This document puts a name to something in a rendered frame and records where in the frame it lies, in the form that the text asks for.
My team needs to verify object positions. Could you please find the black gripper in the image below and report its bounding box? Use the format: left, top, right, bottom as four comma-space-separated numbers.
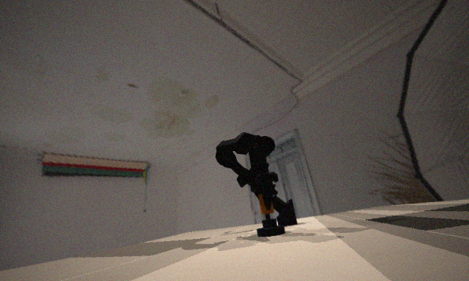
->
250, 161, 279, 210

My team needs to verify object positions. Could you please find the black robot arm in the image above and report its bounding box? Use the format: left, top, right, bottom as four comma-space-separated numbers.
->
216, 132, 288, 214

